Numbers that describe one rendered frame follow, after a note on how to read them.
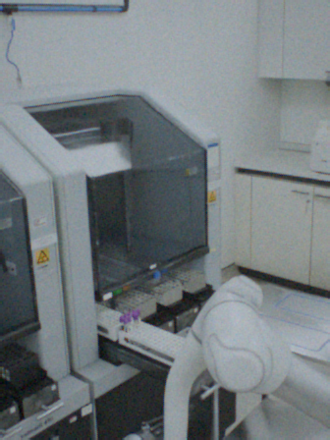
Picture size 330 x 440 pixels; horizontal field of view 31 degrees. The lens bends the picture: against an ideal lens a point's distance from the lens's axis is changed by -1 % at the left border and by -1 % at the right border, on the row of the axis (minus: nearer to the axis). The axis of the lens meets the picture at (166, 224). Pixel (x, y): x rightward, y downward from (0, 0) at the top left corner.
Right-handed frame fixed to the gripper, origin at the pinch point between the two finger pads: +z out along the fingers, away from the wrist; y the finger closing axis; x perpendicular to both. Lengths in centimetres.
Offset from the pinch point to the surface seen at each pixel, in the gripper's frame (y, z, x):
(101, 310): 54, 16, -12
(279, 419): 10, 71, 46
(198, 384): 5.5, 12.7, -1.9
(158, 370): 18.1, 7.4, -4.6
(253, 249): 140, 243, 49
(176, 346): 15.6, 13.5, -12.0
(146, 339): 26.4, 10.8, -11.9
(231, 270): 157, 239, 69
